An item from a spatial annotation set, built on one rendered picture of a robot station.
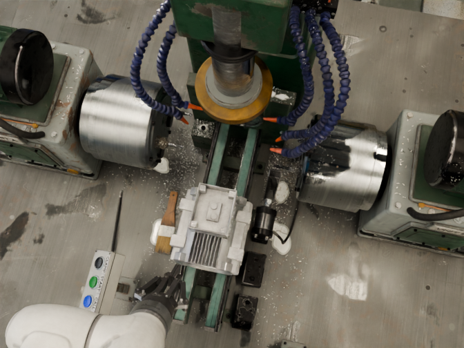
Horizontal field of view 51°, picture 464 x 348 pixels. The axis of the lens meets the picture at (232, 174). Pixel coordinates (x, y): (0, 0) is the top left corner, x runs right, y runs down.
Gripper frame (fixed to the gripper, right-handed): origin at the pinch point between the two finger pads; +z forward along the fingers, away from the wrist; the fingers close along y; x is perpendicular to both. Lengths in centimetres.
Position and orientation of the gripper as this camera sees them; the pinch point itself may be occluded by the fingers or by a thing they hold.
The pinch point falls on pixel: (174, 275)
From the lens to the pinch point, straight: 126.9
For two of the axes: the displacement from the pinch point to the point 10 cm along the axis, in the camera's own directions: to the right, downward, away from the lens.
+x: -1.8, 9.5, 2.5
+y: -9.8, -2.0, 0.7
